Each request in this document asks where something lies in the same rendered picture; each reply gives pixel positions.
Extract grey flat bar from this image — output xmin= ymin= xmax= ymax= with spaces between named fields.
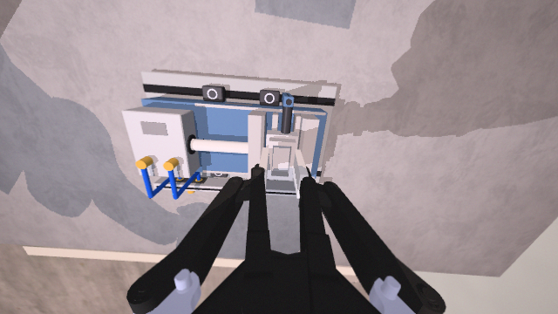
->
xmin=292 ymin=113 xmax=302 ymax=139
xmin=272 ymin=113 xmax=279 ymax=131

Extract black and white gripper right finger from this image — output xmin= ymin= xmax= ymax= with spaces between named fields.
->
xmin=293 ymin=149 xmax=446 ymax=314

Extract grey rectangular block with pocket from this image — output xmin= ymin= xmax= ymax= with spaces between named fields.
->
xmin=266 ymin=130 xmax=298 ymax=181

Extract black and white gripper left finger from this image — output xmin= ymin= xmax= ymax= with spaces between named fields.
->
xmin=126 ymin=147 xmax=276 ymax=314

